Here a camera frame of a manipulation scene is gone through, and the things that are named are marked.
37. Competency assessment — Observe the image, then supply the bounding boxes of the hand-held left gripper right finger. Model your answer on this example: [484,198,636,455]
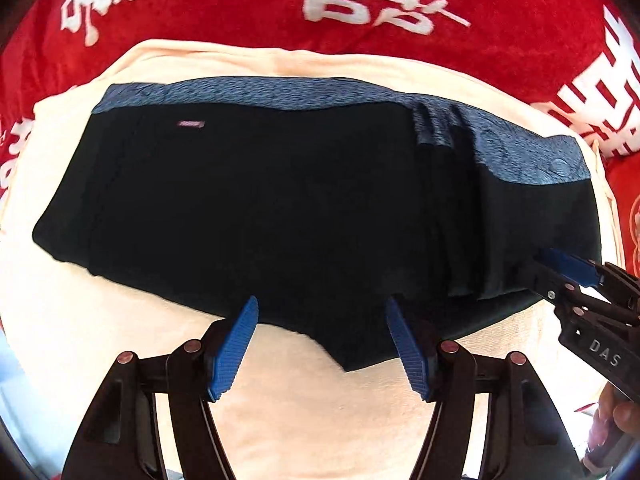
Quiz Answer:
[386,296,586,480]

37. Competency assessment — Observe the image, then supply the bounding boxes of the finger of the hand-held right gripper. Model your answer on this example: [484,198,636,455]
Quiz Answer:
[519,259,591,313]
[537,247,608,291]

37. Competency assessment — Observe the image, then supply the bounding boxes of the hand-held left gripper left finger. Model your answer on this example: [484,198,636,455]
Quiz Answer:
[62,295,260,480]

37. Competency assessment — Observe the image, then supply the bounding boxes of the black pants with blue stripes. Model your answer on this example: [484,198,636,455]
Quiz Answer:
[31,77,602,373]

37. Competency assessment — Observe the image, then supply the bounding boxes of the person's right hand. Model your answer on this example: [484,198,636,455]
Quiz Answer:
[592,384,640,466]

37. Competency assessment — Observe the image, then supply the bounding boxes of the cream towel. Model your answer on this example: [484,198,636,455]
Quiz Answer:
[0,39,623,480]

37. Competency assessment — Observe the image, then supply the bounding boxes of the red printed blanket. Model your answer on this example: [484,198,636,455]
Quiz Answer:
[0,0,640,201]

